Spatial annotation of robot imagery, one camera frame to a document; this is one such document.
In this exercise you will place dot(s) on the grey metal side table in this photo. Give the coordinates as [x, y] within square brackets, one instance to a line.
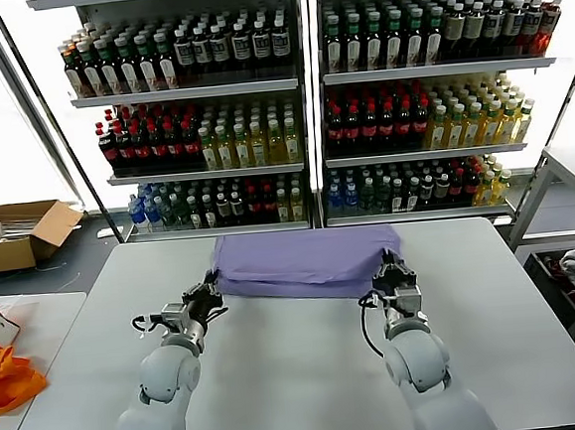
[538, 190]

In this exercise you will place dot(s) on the dark bottle navy label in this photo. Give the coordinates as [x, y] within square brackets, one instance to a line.
[514, 28]
[532, 29]
[495, 29]

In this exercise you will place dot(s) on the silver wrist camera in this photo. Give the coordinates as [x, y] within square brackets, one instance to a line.
[407, 297]
[175, 314]

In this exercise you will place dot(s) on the blue drink bottle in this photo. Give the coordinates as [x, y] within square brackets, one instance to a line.
[152, 213]
[351, 197]
[335, 198]
[136, 214]

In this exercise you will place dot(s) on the grey metal shelving unit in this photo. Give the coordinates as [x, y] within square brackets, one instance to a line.
[183, 94]
[430, 71]

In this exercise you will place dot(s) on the grey metal pole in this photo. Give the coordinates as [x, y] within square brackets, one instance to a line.
[25, 96]

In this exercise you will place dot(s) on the dark bottle beige label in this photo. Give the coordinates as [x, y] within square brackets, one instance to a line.
[455, 32]
[475, 31]

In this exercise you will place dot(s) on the red packages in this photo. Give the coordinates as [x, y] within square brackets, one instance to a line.
[553, 266]

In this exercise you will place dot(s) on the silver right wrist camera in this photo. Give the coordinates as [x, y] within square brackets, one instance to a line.
[407, 297]

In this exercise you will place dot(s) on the red drink bottle white cap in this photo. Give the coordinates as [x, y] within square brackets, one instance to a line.
[548, 30]

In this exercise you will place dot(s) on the yellow drink bottle white cap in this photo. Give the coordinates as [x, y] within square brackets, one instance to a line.
[276, 148]
[242, 151]
[491, 129]
[297, 205]
[282, 206]
[485, 190]
[439, 133]
[508, 128]
[259, 150]
[208, 154]
[523, 124]
[292, 147]
[225, 152]
[456, 132]
[474, 130]
[500, 188]

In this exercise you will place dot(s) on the amber drink bottle white cap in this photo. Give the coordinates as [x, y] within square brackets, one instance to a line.
[73, 75]

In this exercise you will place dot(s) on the small dark bottle white cap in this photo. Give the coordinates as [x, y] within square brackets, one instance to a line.
[209, 212]
[237, 208]
[195, 213]
[441, 190]
[223, 209]
[412, 195]
[397, 196]
[426, 191]

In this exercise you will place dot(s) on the open cardboard box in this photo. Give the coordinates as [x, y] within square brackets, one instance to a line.
[45, 234]

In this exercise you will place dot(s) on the orange white carton box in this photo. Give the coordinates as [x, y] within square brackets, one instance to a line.
[2, 328]

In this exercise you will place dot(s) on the white plastic packing pieces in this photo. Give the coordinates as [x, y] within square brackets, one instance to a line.
[10, 231]

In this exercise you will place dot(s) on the cola bottle red cap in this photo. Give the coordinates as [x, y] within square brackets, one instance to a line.
[421, 125]
[172, 147]
[253, 205]
[471, 185]
[190, 145]
[457, 186]
[404, 126]
[156, 148]
[370, 129]
[386, 127]
[269, 204]
[353, 130]
[123, 150]
[139, 149]
[336, 131]
[107, 152]

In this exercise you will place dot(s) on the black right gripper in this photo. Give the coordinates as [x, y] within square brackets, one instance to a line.
[394, 276]

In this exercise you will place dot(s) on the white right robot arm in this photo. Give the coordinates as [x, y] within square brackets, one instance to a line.
[418, 359]

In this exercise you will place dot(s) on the small white floor object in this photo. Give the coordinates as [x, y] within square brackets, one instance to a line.
[105, 234]

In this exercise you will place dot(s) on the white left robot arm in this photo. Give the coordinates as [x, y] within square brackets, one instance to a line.
[166, 379]

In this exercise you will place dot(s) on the black metal pole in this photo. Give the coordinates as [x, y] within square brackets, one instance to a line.
[555, 131]
[62, 131]

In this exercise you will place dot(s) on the green drink bottle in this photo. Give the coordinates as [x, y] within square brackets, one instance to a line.
[181, 213]
[383, 195]
[168, 214]
[367, 196]

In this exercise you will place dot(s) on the orange cloth bag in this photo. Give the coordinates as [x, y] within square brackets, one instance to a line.
[12, 386]

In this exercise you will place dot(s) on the dark bottle white square label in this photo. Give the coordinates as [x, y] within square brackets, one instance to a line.
[183, 54]
[241, 48]
[202, 52]
[220, 51]
[261, 46]
[280, 45]

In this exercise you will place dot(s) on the purple T-shirt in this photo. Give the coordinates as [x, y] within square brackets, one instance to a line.
[306, 258]

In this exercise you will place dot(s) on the black plastic crate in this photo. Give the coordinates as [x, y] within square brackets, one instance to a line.
[536, 267]

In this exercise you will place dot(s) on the dark bottle green white label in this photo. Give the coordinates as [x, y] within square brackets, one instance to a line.
[374, 44]
[334, 47]
[167, 67]
[354, 45]
[90, 73]
[147, 69]
[415, 40]
[107, 72]
[434, 39]
[395, 42]
[127, 70]

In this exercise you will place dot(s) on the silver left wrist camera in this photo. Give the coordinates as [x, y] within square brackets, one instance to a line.
[175, 314]

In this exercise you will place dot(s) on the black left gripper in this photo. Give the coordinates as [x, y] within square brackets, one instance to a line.
[201, 296]

